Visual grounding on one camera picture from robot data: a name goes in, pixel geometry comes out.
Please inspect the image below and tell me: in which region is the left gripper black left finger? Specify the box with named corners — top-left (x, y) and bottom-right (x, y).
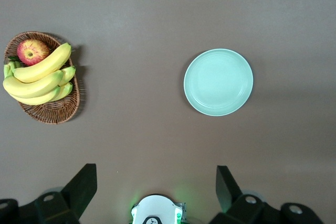
top-left (0, 163), bottom-right (98, 224)

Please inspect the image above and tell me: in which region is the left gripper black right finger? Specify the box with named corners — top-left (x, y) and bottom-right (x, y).
top-left (209, 165), bottom-right (325, 224)

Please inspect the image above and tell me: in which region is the pale green round plate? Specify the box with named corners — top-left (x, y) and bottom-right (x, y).
top-left (183, 48), bottom-right (254, 117)

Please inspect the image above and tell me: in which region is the brown wicker basket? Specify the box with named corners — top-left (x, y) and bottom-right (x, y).
top-left (3, 30), bottom-right (81, 125)

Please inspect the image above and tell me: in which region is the yellow banana bunch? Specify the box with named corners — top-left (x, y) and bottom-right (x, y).
top-left (2, 42), bottom-right (77, 106)

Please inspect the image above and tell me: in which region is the red yellow apple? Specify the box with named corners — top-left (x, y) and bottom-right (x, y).
top-left (16, 39), bottom-right (50, 67)

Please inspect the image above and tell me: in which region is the brown table mat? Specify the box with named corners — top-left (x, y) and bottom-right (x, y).
top-left (0, 0), bottom-right (336, 224)

